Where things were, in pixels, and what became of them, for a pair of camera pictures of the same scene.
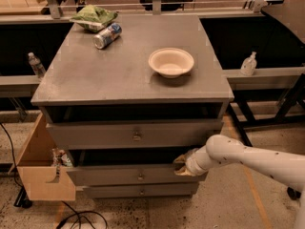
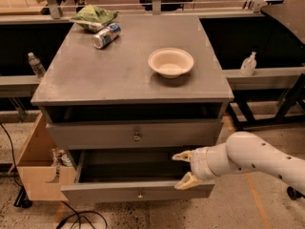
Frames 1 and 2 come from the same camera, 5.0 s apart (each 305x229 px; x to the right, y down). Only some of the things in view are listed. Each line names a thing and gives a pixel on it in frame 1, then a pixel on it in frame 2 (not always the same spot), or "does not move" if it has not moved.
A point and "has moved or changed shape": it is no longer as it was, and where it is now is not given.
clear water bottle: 36,64 does not move
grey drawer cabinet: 124,95 does not move
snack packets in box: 60,158 does not move
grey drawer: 130,175 has moved or changed shape
